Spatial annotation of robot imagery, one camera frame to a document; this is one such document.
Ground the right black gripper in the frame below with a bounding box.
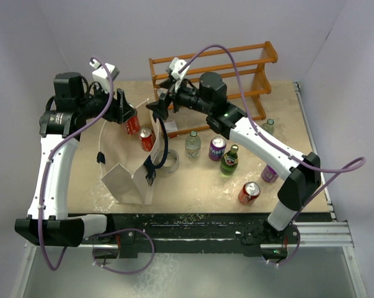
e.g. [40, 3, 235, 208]
[146, 76, 213, 120]

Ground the red cola can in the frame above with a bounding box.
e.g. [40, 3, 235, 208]
[139, 127, 155, 152]
[121, 112, 140, 135]
[238, 181, 261, 205]

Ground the beige canvas tote bag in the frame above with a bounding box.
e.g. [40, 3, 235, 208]
[99, 99, 163, 205]

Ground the clear glass bottle green cap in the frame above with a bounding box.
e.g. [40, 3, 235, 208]
[185, 130, 202, 158]

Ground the purple Fanta can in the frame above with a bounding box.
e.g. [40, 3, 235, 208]
[208, 137, 226, 161]

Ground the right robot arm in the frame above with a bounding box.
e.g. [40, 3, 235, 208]
[145, 72, 321, 243]

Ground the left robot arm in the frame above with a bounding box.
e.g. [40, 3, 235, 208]
[14, 66, 131, 247]

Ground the white card on shelf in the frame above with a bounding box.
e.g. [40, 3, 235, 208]
[164, 120, 179, 133]

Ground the clear tape roll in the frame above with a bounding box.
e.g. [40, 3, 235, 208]
[159, 149, 180, 174]

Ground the orange wooden shelf rack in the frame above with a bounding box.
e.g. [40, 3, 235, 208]
[148, 40, 278, 139]

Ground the purple soda can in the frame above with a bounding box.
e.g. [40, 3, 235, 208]
[261, 165, 278, 183]

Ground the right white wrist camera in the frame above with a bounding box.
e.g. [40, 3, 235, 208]
[166, 57, 189, 92]

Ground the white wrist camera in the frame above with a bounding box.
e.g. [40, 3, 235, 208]
[89, 60, 119, 93]
[166, 57, 189, 92]

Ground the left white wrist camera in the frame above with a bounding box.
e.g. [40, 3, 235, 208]
[89, 60, 119, 93]

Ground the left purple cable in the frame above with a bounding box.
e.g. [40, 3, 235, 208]
[37, 56, 115, 271]

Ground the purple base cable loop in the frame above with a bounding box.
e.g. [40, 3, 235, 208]
[92, 228, 156, 276]

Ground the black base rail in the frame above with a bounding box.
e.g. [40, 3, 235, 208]
[82, 213, 300, 258]

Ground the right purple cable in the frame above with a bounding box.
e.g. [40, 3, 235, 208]
[179, 45, 366, 267]

